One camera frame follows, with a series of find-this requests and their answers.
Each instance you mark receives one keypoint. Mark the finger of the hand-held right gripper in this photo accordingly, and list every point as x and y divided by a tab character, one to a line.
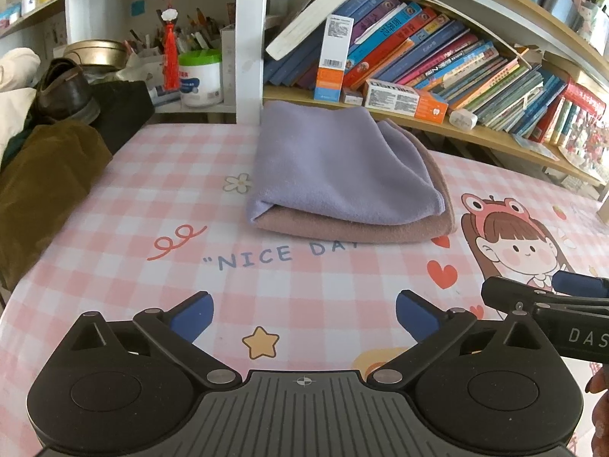
514	293
578	283

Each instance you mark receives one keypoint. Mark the red boxed book set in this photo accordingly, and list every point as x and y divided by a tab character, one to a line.
590	97

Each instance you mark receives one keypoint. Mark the row of books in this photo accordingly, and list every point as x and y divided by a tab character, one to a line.
428	43

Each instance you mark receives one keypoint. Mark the wooden shelf board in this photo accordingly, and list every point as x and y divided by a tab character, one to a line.
547	28
290	93

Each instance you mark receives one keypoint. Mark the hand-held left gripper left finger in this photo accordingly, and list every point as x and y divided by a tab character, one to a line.
192	316

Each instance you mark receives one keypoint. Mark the long white orange box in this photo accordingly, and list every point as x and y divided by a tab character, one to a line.
404	100

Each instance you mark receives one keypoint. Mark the pink checked cartoon tablecloth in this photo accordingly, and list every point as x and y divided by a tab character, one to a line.
190	200

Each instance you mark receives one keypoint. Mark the white cloth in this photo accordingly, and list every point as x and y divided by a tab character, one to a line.
14	100

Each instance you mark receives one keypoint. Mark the red tassel ornament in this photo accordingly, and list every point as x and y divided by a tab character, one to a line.
171	62

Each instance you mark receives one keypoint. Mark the purple and pink sweater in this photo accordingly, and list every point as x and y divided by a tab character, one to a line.
333	162

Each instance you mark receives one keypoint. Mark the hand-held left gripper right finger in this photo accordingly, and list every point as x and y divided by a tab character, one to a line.
416	316

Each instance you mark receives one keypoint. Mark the pale blue flat packet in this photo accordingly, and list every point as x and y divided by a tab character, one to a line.
535	146

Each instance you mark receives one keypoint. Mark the gold round tin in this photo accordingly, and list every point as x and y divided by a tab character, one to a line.
95	53

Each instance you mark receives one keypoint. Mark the thick white-paged book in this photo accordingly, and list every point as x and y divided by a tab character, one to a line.
304	24

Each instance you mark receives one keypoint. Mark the colourful bead tree ornament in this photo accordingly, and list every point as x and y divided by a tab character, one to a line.
592	147

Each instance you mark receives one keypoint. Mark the small white orange box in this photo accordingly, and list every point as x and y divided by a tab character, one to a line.
352	96

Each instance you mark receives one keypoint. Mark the tall white orange blue box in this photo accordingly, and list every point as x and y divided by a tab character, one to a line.
333	57

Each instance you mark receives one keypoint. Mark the white tub green lid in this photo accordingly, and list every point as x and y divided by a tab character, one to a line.
201	81

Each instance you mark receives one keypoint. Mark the person's right hand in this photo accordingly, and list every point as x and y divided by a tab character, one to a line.
602	400

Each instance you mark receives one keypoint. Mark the white shelf post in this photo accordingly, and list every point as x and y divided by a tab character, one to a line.
250	57

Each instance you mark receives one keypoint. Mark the brown leather shoe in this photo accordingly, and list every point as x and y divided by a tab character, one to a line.
64	95

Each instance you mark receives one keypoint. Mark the bunch of pens and pencils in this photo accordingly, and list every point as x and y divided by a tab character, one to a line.
195	33

